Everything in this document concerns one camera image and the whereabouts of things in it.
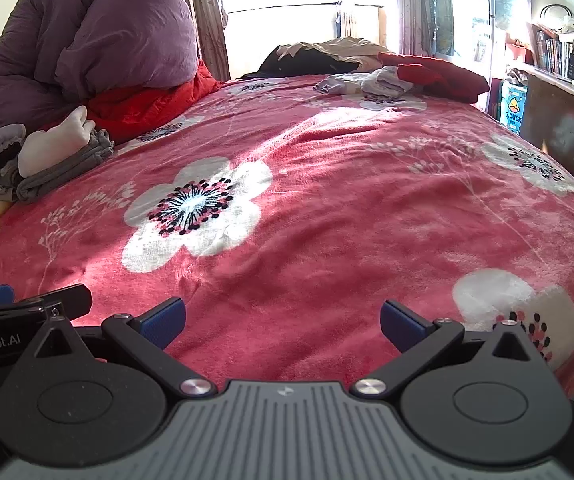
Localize blue duck print box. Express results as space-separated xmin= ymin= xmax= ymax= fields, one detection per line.
xmin=499 ymin=79 xmax=529 ymax=134

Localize wooden desk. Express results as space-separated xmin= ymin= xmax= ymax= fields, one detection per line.
xmin=511 ymin=62 xmax=574 ymax=177

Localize black and beige clothes heap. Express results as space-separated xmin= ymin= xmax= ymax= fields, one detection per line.
xmin=275 ymin=37 xmax=394 ymax=72

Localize purple duvet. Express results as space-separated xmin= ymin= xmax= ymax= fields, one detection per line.
xmin=0 ymin=0 xmax=201 ymax=134

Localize grey folded garment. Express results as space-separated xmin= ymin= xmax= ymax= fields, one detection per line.
xmin=16 ymin=128 xmax=116 ymax=205

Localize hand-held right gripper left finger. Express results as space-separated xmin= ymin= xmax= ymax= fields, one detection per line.
xmin=32 ymin=296 xmax=219 ymax=401

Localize brown board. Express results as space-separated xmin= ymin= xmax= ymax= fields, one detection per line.
xmin=354 ymin=5 xmax=388 ymax=46

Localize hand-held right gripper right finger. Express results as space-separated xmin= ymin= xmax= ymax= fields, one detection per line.
xmin=349 ymin=299 xmax=548 ymax=401

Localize red quilt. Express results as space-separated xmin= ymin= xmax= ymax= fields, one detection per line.
xmin=86 ymin=58 xmax=224 ymax=146

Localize red garment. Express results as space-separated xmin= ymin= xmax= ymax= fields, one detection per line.
xmin=377 ymin=52 xmax=490 ymax=104

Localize red floral blanket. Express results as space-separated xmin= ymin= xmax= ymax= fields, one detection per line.
xmin=0 ymin=74 xmax=574 ymax=411

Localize dark and beige clothes heap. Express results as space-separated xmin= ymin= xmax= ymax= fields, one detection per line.
xmin=255 ymin=46 xmax=364 ymax=76

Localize pink patterned curtain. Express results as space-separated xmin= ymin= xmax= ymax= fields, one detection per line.
xmin=392 ymin=0 xmax=436 ymax=57

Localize white folded cloth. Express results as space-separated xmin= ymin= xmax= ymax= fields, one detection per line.
xmin=17 ymin=105 xmax=97 ymax=179

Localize white floral pajama pants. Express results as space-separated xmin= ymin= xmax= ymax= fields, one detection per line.
xmin=313 ymin=66 xmax=414 ymax=100

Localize row of books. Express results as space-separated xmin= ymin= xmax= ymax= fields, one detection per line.
xmin=534 ymin=30 xmax=574 ymax=97

